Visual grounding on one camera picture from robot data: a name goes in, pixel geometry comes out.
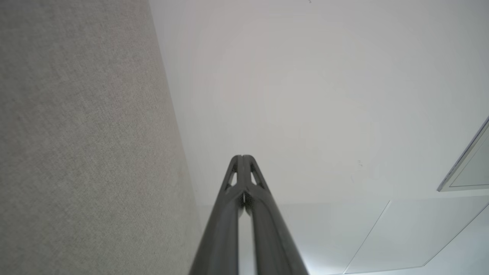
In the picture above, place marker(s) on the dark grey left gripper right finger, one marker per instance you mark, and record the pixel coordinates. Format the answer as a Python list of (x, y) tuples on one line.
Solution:
[(271, 236)]

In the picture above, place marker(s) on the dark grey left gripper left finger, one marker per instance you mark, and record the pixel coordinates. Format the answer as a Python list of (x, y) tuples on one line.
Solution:
[(221, 229)]

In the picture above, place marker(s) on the grey framed glass panel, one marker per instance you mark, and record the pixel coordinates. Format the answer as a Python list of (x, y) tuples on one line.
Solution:
[(471, 170)]

